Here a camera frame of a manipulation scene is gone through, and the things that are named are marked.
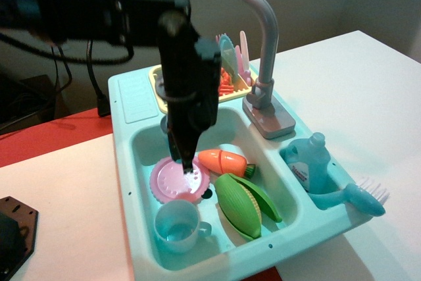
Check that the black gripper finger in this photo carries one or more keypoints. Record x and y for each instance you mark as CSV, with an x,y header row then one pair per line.
x,y
174,153
187,156

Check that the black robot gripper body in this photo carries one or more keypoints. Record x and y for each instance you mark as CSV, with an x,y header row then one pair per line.
x,y
191,77

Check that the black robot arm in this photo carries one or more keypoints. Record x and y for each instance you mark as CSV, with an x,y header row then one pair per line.
x,y
129,23

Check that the teal toy sink unit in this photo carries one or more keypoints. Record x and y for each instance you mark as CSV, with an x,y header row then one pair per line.
x,y
225,255

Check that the orange toy carrot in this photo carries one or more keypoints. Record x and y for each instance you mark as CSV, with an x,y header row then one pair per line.
x,y
224,162

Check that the pink toy plate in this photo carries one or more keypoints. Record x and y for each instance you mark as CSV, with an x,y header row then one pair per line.
x,y
168,181

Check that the yellow dish rack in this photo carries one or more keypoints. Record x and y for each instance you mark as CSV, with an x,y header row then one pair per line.
x,y
240,87

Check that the blue plate in rack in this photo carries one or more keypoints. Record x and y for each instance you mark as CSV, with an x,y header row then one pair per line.
x,y
229,57

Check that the orange toy crab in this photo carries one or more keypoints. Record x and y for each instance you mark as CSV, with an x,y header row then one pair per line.
x,y
226,86

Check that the pink toy spoon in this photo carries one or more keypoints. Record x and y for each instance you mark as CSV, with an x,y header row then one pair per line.
x,y
246,76

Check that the pink toy knife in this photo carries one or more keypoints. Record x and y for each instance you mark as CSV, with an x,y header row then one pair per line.
x,y
244,50

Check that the green toy corn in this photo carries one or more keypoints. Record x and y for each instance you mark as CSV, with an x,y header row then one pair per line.
x,y
243,203

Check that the grey toy faucet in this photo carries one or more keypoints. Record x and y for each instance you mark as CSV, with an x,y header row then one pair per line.
x,y
267,113

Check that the blue dish soap bottle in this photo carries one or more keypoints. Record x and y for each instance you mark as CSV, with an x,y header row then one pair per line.
x,y
308,160

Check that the blue dish brush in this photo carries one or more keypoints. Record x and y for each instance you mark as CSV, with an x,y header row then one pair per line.
x,y
366,196

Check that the blue mug with handle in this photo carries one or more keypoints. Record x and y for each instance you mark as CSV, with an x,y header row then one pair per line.
x,y
178,226

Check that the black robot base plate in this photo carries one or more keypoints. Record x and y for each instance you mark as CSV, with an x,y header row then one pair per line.
x,y
18,235

